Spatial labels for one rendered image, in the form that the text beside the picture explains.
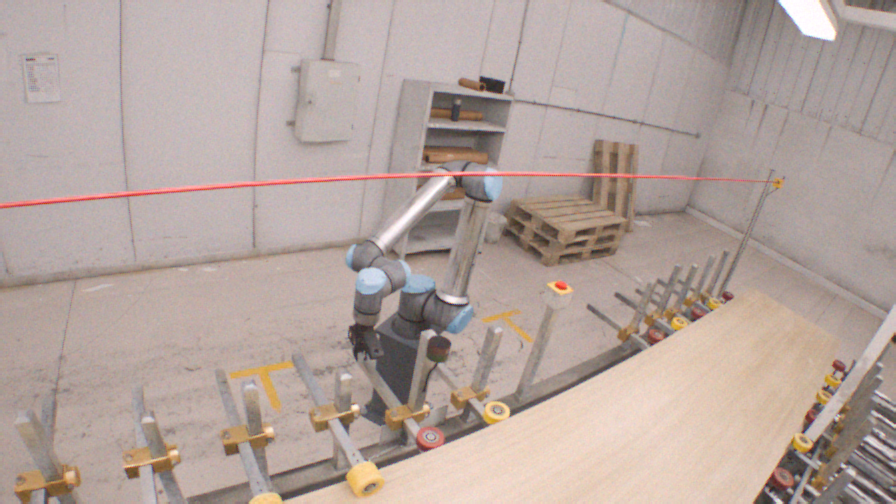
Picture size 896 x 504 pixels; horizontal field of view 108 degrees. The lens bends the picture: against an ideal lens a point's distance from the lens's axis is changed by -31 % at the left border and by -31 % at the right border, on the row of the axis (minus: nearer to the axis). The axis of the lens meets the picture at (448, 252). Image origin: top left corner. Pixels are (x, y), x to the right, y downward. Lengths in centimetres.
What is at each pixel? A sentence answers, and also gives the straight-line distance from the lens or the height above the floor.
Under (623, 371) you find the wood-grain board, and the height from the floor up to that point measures 90.
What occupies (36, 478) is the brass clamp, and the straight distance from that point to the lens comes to 128.
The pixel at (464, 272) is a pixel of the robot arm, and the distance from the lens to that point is 190.
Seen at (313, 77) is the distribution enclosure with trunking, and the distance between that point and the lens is 337.
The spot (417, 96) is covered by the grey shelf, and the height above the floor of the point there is 144.
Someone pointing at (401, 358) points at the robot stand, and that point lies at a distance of 219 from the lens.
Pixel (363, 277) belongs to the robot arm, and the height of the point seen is 119.
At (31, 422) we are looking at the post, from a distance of 112.
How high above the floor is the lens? 190
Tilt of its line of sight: 26 degrees down
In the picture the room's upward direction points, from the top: 12 degrees clockwise
